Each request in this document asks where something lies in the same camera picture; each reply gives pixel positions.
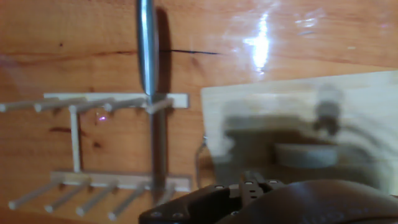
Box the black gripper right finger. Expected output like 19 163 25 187
217 179 398 224

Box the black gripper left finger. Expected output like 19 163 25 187
138 172 264 224

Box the steel cleaver knife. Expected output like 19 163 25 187
136 0 170 203

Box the white radish piece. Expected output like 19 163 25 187
273 142 340 169

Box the wooden peg dish rack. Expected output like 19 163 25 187
0 92 192 222

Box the large glossy wooden board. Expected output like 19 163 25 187
0 0 398 224

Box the bamboo cutting board wire handle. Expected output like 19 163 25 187
195 70 398 195

